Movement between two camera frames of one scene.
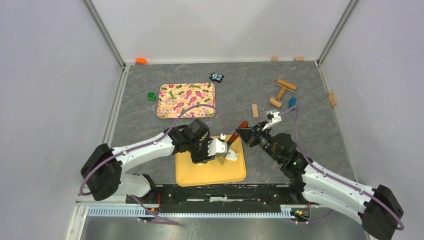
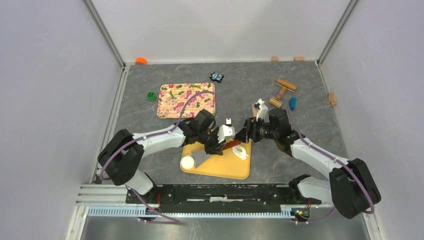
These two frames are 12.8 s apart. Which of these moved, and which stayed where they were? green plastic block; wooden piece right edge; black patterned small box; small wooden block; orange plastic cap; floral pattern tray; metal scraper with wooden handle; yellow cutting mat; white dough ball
Moved: yellow cutting mat; metal scraper with wooden handle; white dough ball
Stayed: floral pattern tray; orange plastic cap; small wooden block; green plastic block; wooden piece right edge; black patterned small box
